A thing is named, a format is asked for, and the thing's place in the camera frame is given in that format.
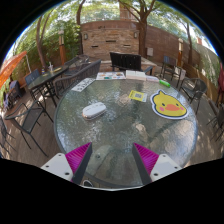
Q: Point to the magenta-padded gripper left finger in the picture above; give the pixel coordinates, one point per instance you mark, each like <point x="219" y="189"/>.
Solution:
<point x="77" y="159"/>

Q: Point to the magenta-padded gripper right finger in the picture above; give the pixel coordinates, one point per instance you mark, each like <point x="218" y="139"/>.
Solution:
<point x="148" y="160"/>

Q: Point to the white computer mouse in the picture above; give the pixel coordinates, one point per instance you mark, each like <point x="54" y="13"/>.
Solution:
<point x="94" y="110"/>

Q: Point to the yellow duck-shaped mouse pad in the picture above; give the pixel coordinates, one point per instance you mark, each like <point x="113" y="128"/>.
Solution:
<point x="169" y="106"/>

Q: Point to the black metal mesh chair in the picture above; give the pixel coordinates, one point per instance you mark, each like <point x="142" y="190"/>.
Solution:
<point x="169" y="61"/>
<point x="195" y="87"/>
<point x="32" y="76"/>
<point x="220" y="118"/>
<point x="29" y="116"/>

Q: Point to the yellow square card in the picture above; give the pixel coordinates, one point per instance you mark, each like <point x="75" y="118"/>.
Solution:
<point x="137" y="96"/>

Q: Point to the white printed label card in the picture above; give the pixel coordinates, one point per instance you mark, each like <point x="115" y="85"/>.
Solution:
<point x="83" y="84"/>

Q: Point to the green packet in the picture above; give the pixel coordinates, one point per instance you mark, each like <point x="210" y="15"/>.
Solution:
<point x="164" y="83"/>

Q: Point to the small white closed book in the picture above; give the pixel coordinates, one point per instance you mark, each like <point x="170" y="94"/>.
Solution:
<point x="152" y="79"/>

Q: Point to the dark wicker armchair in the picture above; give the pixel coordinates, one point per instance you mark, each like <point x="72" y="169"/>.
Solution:
<point x="77" y="62"/>
<point x="87" y="72"/>

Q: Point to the dark round side table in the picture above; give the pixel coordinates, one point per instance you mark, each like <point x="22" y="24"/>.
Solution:
<point x="46" y="76"/>

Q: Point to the colourful illustrated booklet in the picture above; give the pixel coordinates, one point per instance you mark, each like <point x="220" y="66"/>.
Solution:
<point x="110" y="76"/>

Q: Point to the white box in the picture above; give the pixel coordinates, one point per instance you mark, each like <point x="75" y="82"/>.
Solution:
<point x="180" y="73"/>

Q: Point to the black slatted wooden chair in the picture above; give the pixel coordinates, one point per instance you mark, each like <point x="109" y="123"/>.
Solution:
<point x="125" y="62"/>

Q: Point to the closed red patio umbrella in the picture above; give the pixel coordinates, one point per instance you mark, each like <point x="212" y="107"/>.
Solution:
<point x="221" y="81"/>

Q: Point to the orange patio umbrella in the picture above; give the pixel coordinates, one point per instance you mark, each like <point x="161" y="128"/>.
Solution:
<point x="10" y="66"/>

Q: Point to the tall forked tree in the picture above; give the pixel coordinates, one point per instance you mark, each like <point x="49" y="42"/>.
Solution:
<point x="143" y="36"/>

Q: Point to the grey wall utility box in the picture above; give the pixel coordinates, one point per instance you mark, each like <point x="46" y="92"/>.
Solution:
<point x="149" y="51"/>

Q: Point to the wooden lamp post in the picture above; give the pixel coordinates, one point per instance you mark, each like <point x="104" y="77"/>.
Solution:
<point x="180" y="53"/>
<point x="62" y="48"/>

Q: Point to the black wall lantern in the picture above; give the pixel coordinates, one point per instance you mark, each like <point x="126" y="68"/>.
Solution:
<point x="135" y="35"/>
<point x="85" y="36"/>

